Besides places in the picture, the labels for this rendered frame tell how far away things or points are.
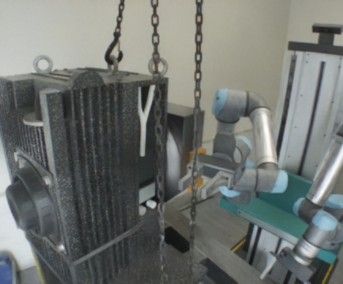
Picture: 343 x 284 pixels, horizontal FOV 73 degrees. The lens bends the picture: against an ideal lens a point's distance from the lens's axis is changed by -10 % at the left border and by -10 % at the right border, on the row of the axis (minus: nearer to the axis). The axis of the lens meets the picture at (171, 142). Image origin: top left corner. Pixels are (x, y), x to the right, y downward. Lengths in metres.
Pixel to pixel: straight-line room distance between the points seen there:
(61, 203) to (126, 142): 0.26
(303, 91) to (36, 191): 1.21
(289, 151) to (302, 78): 0.38
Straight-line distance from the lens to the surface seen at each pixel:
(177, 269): 1.09
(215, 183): 0.63
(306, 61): 1.37
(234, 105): 1.09
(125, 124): 0.78
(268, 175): 0.87
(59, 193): 0.72
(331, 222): 0.94
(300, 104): 1.39
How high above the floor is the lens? 1.72
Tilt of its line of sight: 21 degrees down
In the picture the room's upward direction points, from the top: 3 degrees clockwise
